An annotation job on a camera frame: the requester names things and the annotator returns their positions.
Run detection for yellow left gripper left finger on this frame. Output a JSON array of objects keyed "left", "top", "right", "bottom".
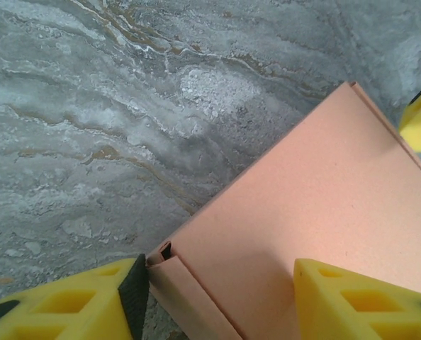
[{"left": 0, "top": 254, "right": 150, "bottom": 340}]

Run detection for orange paper box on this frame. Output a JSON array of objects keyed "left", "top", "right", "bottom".
[{"left": 145, "top": 81, "right": 421, "bottom": 340}]

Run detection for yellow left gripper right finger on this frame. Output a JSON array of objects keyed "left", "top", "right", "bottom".
[{"left": 293, "top": 258, "right": 421, "bottom": 340}]

